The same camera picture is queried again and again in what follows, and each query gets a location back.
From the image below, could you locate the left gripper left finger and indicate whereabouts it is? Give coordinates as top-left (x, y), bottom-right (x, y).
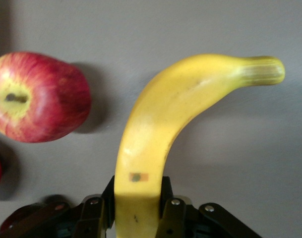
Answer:
top-left (6, 175), bottom-right (116, 238)

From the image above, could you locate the red yellow striped apple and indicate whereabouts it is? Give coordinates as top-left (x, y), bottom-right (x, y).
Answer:
top-left (0, 51), bottom-right (92, 144)

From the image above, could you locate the yellow banana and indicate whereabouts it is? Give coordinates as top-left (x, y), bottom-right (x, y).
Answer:
top-left (114, 53), bottom-right (286, 238)

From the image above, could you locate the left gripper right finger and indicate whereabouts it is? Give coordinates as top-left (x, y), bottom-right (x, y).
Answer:
top-left (157, 176), bottom-right (263, 238)

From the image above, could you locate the table cover mat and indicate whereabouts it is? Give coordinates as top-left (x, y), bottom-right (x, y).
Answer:
top-left (0, 0), bottom-right (302, 238)

